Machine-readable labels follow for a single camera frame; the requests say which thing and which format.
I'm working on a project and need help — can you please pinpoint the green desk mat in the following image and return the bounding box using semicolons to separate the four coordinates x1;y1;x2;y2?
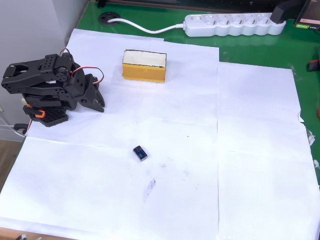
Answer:
76;0;320;187

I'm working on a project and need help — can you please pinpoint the black plug adapter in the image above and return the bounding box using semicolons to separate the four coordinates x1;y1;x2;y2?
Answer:
270;0;311;25

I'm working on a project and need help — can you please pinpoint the white power strip cable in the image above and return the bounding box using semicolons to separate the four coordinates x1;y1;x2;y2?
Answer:
107;17;187;34

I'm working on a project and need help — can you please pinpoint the red white servo wire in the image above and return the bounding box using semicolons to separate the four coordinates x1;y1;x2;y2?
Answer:
59;48;105;87

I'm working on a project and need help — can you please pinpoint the black box green sticker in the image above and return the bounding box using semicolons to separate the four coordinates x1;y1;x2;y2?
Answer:
294;0;320;31

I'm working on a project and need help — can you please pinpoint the orange black table clamp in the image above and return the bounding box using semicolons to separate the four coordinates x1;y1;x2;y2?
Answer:
23;104;46;119

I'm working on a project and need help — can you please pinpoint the white power strip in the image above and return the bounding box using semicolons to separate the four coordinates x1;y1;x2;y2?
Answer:
184;12;287;38

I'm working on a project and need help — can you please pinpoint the thin white cable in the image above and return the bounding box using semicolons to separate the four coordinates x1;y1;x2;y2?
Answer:
0;123;27;138

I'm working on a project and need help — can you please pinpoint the red black small object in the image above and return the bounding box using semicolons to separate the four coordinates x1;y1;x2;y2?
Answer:
306;59;320;73

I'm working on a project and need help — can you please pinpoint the small black blue block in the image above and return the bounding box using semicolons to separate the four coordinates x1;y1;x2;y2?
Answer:
132;145;149;163

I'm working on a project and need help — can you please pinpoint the white paper sheet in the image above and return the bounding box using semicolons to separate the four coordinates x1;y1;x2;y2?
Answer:
149;39;220;127
24;28;166;149
216;61;320;240
0;136;220;240

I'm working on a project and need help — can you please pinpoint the yellow rectangular box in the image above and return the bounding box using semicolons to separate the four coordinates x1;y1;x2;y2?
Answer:
121;49;168;85

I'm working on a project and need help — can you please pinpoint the black desk cable grommet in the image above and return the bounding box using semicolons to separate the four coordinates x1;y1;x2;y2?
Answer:
98;11;122;27

